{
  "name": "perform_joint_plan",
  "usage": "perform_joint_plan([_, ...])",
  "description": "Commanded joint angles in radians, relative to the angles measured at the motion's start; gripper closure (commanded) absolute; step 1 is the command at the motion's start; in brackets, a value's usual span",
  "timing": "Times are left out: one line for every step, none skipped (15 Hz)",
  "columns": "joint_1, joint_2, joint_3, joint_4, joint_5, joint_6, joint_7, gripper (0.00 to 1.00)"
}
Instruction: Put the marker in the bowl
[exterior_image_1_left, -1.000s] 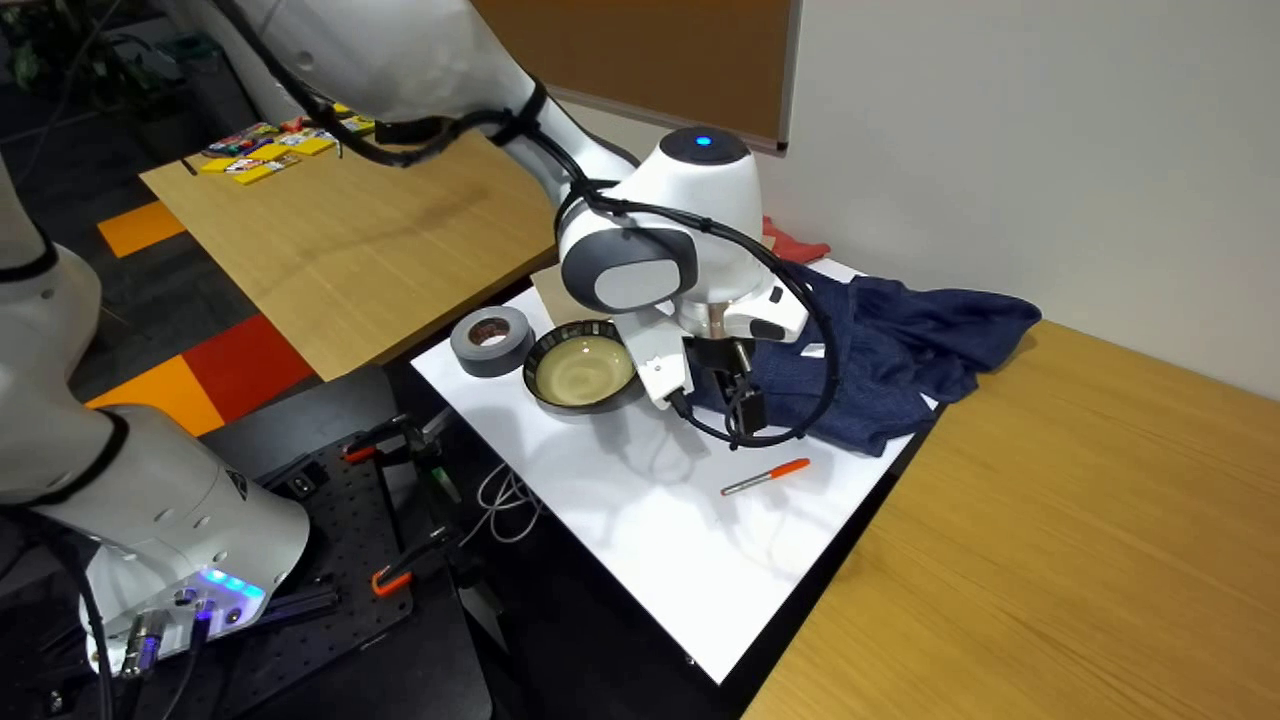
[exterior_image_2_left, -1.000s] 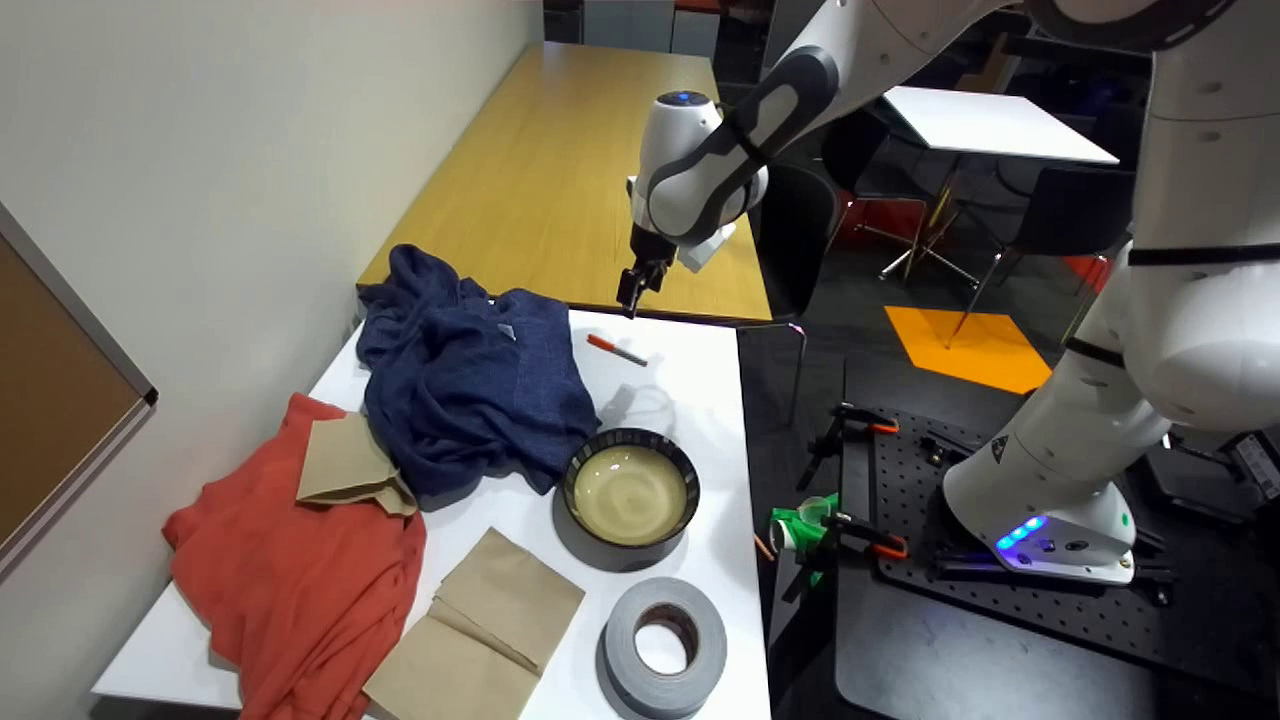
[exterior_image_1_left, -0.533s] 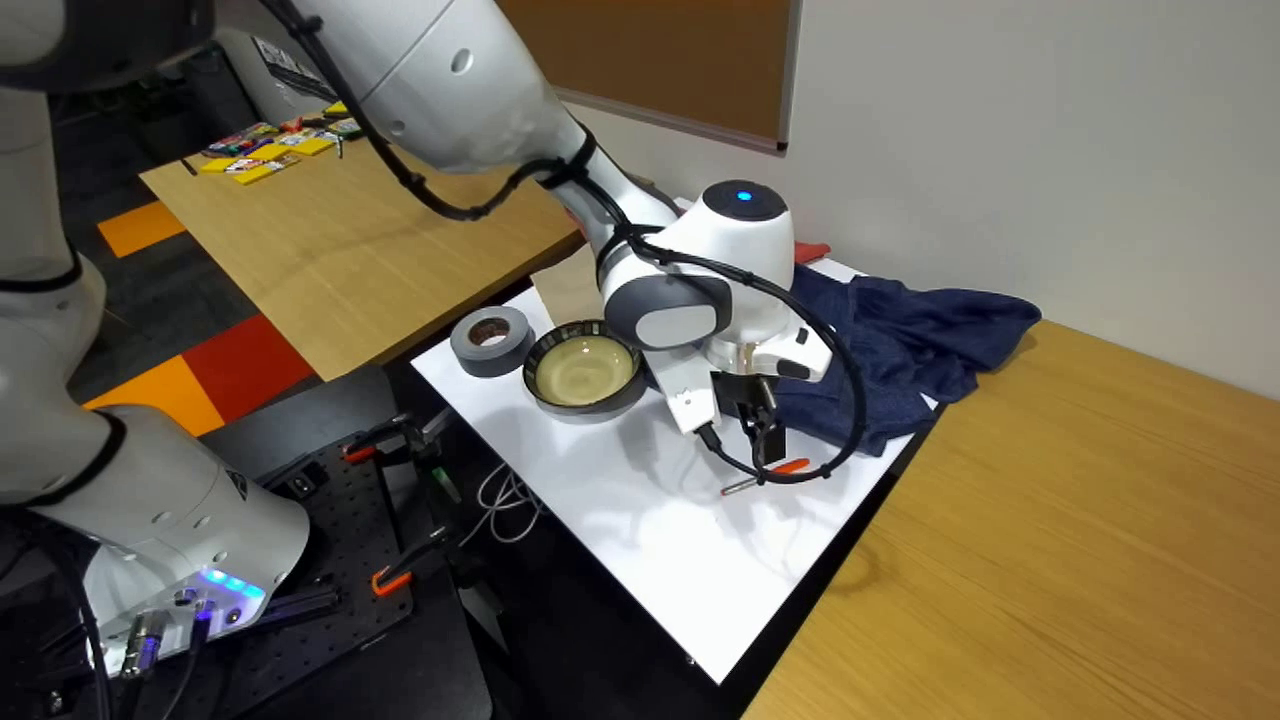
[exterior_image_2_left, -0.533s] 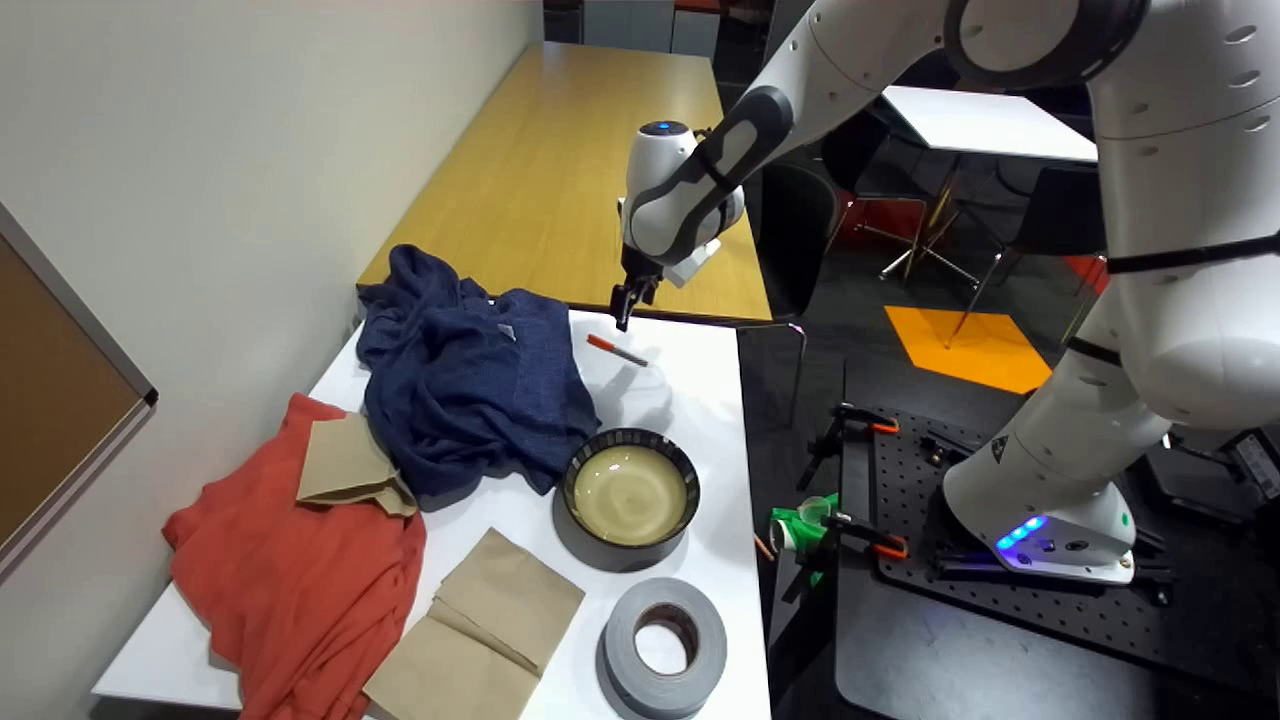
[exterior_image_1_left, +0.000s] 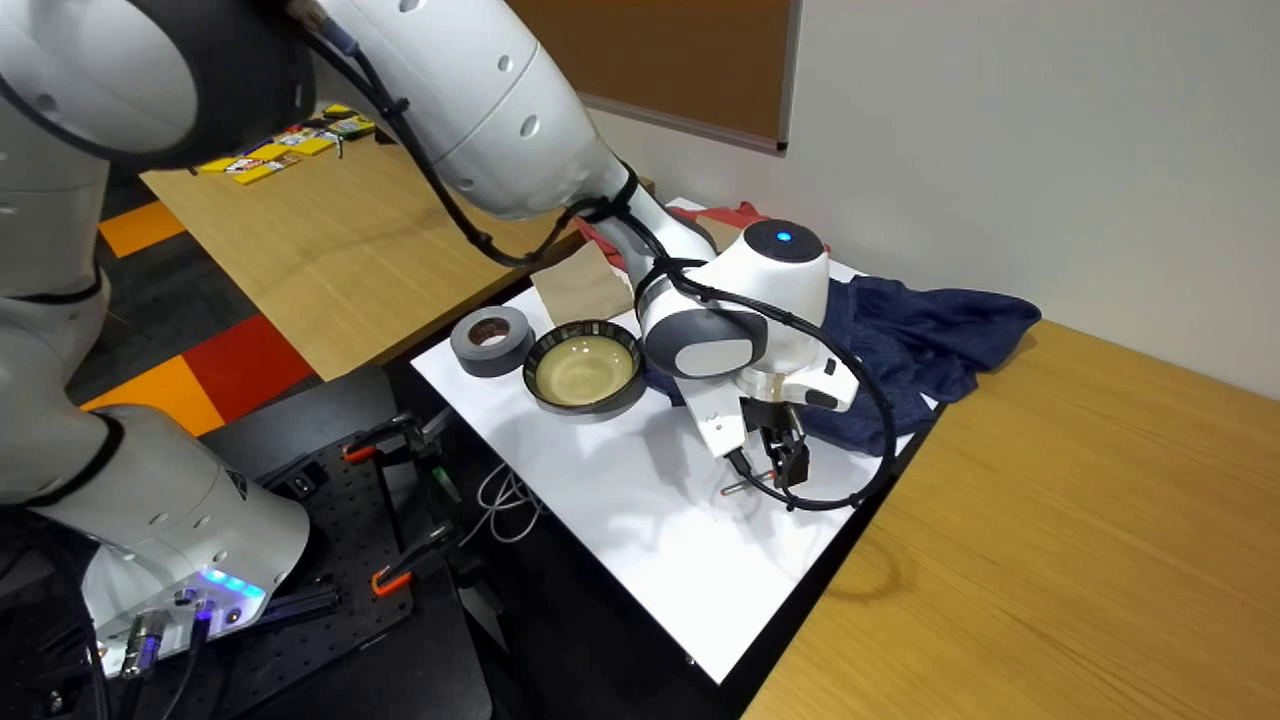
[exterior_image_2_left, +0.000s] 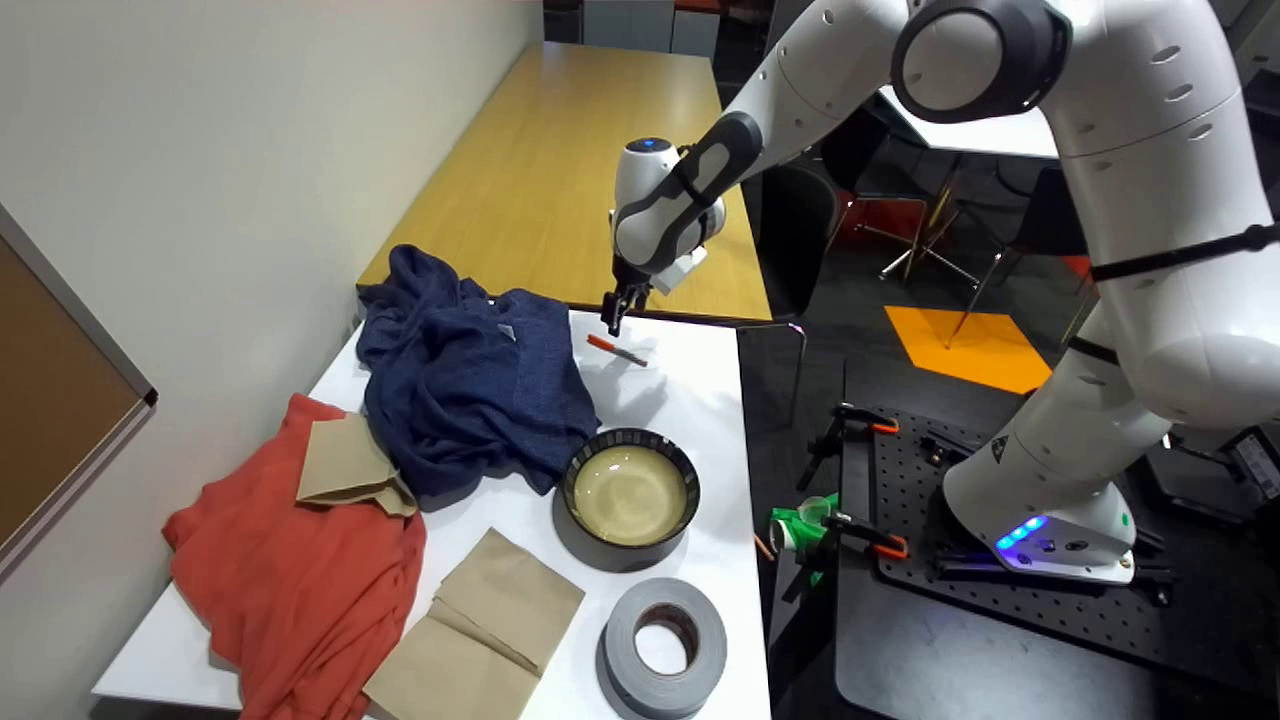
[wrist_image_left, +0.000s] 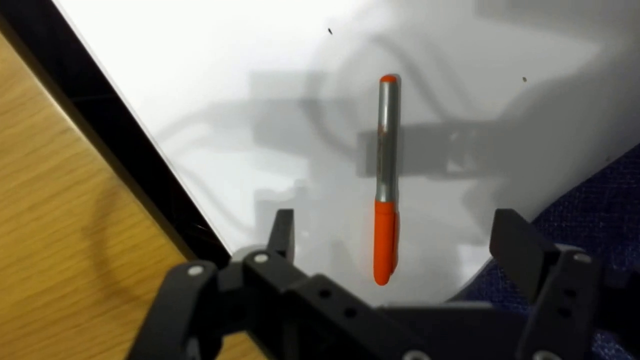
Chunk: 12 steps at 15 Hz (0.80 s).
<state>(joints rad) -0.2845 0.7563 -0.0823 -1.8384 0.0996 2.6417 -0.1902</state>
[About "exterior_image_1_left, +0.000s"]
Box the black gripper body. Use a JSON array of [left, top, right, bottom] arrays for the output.
[[736, 398, 806, 455]]

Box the black bowl with beige inside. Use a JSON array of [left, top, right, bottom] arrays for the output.
[[519, 318, 647, 417]]

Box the navy blue cloth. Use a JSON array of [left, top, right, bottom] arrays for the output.
[[796, 272, 1045, 455]]

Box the orange-red cloth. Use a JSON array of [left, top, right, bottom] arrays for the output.
[[573, 197, 769, 272]]

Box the small tan cloth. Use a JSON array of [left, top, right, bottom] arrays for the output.
[[532, 239, 636, 330]]

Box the long yellow wooden table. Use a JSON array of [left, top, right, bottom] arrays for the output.
[[740, 318, 1280, 720]]

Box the framed cork board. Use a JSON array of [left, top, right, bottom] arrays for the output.
[[504, 0, 805, 155]]

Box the light brown wooden table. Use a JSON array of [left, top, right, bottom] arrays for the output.
[[137, 112, 591, 390]]

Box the yellow packet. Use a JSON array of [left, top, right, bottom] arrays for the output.
[[316, 99, 382, 143], [273, 127, 339, 165], [190, 148, 291, 189]]

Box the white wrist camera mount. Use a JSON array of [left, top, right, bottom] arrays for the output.
[[759, 350, 863, 417]]

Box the white loose cable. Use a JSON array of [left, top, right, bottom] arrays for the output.
[[454, 455, 544, 552]]

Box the grey duct tape roll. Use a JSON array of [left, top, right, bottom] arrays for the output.
[[447, 306, 541, 379]]

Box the orange-handled black clamp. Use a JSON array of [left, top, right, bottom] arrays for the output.
[[364, 525, 465, 599], [339, 412, 418, 472]]

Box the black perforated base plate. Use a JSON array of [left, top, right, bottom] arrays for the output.
[[195, 412, 534, 720]]

